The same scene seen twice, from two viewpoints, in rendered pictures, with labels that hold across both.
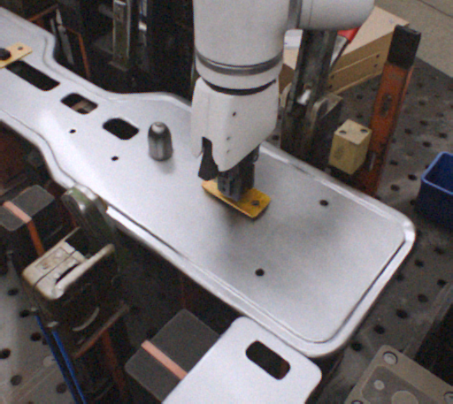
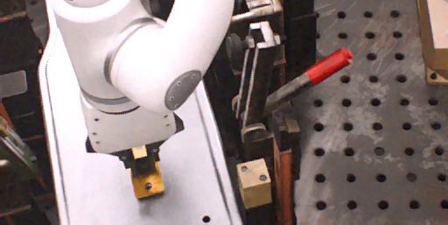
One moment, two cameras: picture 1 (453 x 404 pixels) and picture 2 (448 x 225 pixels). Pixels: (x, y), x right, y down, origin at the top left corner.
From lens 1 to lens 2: 0.65 m
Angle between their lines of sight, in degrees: 28
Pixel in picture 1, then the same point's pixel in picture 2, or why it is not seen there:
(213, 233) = (100, 193)
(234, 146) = (103, 140)
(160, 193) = not seen: hidden behind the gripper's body
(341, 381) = not seen: outside the picture
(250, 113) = (119, 123)
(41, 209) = (11, 94)
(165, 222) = (76, 160)
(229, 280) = not seen: outside the picture
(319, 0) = (121, 86)
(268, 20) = (96, 76)
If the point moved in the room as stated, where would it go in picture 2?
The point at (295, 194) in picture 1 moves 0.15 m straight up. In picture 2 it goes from (192, 197) to (178, 132)
